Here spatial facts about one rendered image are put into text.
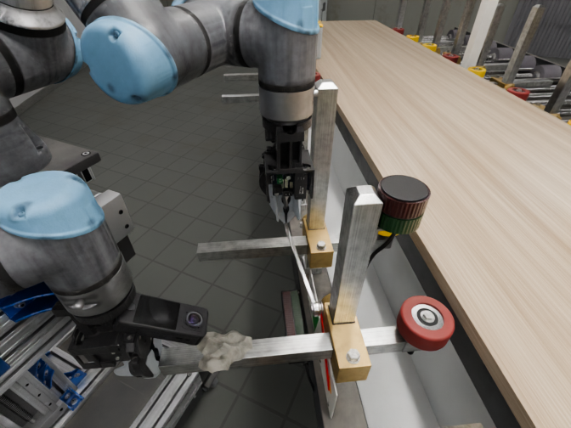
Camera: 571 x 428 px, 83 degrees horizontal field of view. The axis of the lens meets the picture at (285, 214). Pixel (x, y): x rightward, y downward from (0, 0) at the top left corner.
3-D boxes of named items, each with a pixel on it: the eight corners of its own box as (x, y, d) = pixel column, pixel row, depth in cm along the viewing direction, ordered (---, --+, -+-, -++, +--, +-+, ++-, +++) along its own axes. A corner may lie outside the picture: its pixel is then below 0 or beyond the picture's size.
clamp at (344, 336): (335, 384, 50) (338, 368, 47) (319, 309, 60) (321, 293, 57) (370, 380, 50) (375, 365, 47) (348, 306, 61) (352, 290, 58)
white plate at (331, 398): (328, 419, 57) (334, 396, 51) (306, 296, 77) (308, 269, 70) (331, 418, 57) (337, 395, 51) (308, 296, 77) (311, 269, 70)
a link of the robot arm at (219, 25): (133, 1, 36) (218, 6, 33) (192, -9, 44) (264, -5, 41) (152, 74, 41) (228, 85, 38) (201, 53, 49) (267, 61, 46)
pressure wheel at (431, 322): (396, 376, 53) (414, 340, 46) (380, 332, 59) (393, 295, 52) (442, 372, 54) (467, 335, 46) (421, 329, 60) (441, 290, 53)
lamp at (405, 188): (358, 313, 49) (387, 203, 36) (349, 284, 54) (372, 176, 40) (396, 310, 50) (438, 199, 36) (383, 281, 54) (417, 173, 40)
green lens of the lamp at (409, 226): (380, 236, 39) (384, 222, 37) (365, 205, 43) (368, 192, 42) (428, 233, 39) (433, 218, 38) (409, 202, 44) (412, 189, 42)
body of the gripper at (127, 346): (104, 323, 49) (70, 271, 41) (161, 318, 49) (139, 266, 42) (85, 374, 43) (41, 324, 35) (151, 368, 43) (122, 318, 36)
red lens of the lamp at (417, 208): (384, 220, 37) (388, 205, 36) (369, 190, 42) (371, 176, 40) (434, 216, 37) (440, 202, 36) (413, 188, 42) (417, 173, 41)
